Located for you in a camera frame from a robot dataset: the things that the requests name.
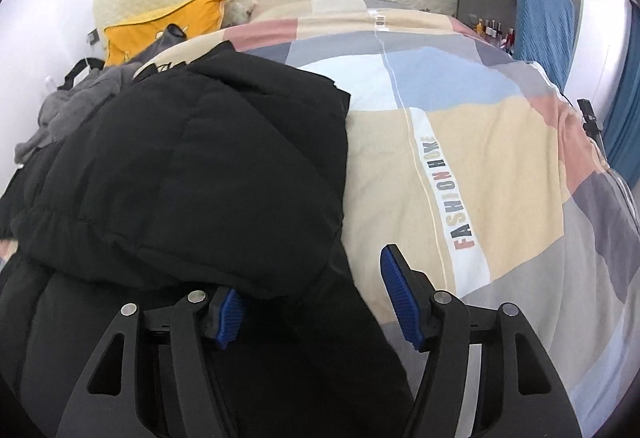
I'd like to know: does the blue curtain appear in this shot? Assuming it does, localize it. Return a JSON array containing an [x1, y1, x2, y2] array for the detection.
[[602, 33, 640, 169]]

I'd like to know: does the pastel patchwork quilt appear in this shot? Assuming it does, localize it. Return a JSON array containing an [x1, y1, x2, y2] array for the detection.
[[0, 0, 640, 438]]

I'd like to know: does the beige pillow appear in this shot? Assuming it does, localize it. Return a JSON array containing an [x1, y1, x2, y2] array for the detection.
[[225, 0, 321, 26]]

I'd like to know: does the dark grey garment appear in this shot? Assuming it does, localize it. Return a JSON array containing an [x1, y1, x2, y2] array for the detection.
[[65, 23, 188, 134]]

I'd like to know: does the black strap bag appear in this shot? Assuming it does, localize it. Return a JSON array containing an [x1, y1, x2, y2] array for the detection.
[[62, 57, 106, 92]]

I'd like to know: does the blue chair cover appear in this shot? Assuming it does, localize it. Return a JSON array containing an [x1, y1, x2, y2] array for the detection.
[[515, 0, 576, 89]]

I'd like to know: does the light grey garment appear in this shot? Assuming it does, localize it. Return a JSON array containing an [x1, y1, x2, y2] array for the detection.
[[15, 88, 108, 164]]

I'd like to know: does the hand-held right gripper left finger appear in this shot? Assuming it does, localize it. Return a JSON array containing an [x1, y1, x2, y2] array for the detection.
[[55, 288, 246, 438]]

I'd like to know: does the black device on stand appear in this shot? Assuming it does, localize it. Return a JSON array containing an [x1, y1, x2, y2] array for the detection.
[[577, 98, 608, 164]]

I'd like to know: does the row of small bottles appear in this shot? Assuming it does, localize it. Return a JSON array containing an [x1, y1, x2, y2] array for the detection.
[[472, 17, 518, 54]]

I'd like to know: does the yellow pillow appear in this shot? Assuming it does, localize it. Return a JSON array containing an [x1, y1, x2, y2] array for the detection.
[[102, 0, 230, 66]]

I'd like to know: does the black puffer jacket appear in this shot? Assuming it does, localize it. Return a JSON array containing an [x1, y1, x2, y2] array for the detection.
[[0, 41, 416, 438]]

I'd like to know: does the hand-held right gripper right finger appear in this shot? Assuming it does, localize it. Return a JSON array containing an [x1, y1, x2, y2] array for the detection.
[[380, 244, 583, 438]]

